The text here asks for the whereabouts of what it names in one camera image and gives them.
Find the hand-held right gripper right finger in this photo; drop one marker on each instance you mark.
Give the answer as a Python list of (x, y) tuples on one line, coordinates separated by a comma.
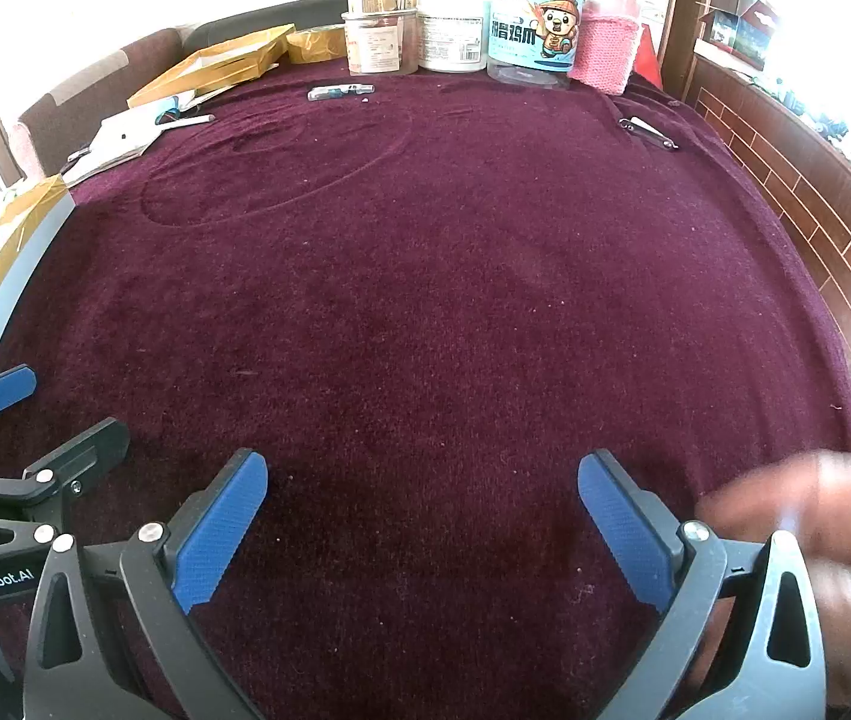
[(624, 532)]

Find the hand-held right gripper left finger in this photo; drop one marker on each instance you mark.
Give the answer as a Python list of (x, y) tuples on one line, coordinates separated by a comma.
[(223, 532)]

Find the large yellow-rimmed tray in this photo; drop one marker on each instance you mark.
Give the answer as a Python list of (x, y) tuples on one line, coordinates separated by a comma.
[(13, 240)]

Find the blurred skin-toned limb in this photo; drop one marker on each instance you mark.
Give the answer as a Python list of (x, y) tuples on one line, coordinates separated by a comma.
[(830, 510)]

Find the dark slim pen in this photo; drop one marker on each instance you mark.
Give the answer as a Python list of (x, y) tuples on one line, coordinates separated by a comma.
[(79, 155)]

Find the white paper booklet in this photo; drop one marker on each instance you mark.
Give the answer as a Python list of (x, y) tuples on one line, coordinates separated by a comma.
[(122, 139)]

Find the brown sofa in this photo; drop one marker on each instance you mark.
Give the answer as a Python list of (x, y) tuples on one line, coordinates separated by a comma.
[(95, 90)]

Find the white plastic tube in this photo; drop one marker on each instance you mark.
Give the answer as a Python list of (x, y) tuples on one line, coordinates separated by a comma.
[(193, 121)]

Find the brick-pattern wooden ledge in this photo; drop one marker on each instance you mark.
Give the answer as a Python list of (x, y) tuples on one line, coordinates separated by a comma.
[(793, 202)]

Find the small yellow cardboard box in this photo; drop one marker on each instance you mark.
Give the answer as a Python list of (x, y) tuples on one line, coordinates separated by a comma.
[(208, 67)]

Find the small white object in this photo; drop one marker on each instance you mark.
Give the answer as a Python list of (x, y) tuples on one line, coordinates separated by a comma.
[(647, 133)]

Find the yellow tape roll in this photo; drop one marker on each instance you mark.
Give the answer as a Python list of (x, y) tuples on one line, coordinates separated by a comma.
[(317, 45)]

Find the pink covered bottle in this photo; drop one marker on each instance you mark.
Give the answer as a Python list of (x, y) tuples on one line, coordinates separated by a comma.
[(605, 41)]

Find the clear jar with cartoon label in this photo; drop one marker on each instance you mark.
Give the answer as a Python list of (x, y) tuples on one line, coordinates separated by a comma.
[(534, 34)]

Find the clear jar with metal rim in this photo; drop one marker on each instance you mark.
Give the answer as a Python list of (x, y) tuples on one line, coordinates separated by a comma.
[(377, 41)]

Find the small printed cardboard box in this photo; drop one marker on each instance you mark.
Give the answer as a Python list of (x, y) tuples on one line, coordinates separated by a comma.
[(733, 34)]

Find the white plastic jar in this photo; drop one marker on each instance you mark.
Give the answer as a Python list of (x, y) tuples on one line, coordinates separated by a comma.
[(452, 30)]

